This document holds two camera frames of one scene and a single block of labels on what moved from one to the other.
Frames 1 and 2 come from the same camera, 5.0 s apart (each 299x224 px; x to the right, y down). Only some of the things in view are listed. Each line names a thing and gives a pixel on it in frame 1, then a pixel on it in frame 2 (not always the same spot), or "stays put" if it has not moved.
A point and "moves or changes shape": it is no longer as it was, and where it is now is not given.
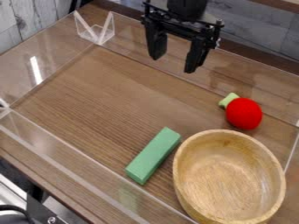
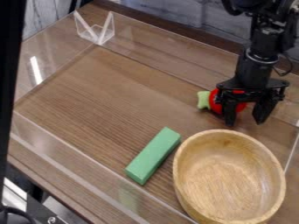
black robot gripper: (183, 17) -> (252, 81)
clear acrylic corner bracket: (97, 33) stays put
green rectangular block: (152, 156) stays put
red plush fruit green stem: (243, 111) moves or changes shape
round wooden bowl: (228, 178) stays put
